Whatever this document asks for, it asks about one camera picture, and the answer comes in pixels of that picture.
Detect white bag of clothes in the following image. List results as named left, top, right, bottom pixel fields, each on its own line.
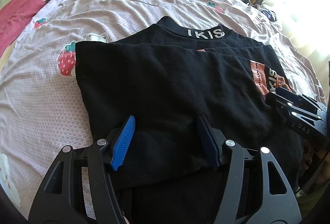
left=257, top=5, right=277, bottom=22

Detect black sweater orange cuffs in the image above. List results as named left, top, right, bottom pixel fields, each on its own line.
left=75, top=17, right=302, bottom=223

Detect lilac strawberry print bedsheet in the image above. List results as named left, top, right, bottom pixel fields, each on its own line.
left=1, top=0, right=328, bottom=218

